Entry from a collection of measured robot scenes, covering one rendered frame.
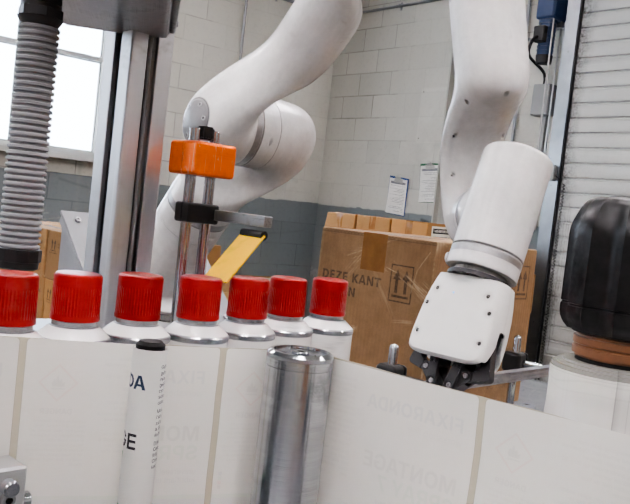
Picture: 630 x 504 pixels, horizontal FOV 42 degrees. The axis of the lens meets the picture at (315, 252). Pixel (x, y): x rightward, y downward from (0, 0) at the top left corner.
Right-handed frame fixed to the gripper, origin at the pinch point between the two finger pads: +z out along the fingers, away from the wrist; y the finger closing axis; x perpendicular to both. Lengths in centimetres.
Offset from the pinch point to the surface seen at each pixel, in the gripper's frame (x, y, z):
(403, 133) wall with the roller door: 412, -376, -247
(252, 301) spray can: -33.6, 1.7, -1.0
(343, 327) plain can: -22.4, 2.1, -2.5
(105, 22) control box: -48, -12, -19
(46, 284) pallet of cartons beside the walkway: 136, -329, -14
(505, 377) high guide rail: 17.8, -2.9, -7.8
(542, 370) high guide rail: 27.1, -2.9, -11.5
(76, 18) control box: -50, -14, -18
